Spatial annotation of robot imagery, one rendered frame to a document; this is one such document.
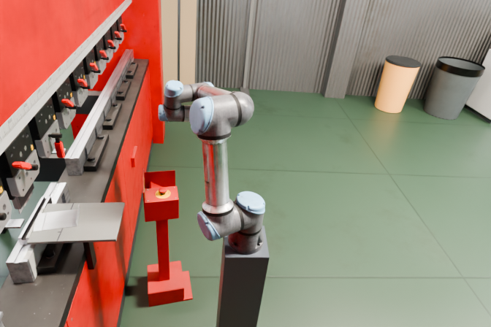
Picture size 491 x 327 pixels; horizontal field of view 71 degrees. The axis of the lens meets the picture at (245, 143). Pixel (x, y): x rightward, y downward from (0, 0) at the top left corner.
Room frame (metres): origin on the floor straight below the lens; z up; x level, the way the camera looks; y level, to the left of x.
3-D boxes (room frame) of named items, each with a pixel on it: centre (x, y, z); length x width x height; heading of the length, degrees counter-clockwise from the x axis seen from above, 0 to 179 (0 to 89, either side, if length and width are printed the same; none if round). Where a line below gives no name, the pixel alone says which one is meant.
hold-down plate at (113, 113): (1.81, 0.80, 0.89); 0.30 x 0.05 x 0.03; 11
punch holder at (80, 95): (1.37, 0.78, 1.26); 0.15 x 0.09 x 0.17; 11
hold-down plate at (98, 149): (1.41, 0.73, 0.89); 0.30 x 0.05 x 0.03; 11
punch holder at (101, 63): (1.77, 0.85, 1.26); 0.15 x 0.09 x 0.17; 11
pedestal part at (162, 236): (1.32, 0.39, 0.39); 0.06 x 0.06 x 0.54; 18
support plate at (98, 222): (0.84, 0.53, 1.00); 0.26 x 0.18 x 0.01; 101
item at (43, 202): (0.84, 0.68, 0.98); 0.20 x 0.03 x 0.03; 11
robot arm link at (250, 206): (1.04, -0.04, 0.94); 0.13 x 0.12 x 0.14; 124
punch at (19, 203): (0.81, 0.67, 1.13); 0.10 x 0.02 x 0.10; 11
